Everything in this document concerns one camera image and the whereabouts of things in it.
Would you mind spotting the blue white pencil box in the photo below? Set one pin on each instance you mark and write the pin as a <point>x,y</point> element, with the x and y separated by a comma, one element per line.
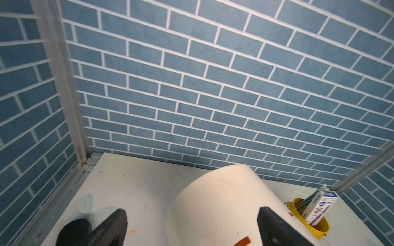
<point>318,207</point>

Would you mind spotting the yellow metal bucket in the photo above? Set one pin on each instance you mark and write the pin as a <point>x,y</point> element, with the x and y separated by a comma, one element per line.
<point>318,231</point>

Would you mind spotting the white round drawer cabinet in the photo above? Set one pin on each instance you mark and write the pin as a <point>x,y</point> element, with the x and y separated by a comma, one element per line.
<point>221,207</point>

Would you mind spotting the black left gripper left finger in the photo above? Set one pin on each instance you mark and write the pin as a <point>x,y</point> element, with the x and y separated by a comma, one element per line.
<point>111,232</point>

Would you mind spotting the black oval case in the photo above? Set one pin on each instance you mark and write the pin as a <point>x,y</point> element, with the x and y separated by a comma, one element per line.
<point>73,232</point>

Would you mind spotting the pencils in bucket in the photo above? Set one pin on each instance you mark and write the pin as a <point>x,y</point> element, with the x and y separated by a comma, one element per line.
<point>303,205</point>

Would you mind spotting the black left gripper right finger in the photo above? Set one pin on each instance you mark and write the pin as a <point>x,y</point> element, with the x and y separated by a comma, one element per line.
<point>275,231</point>

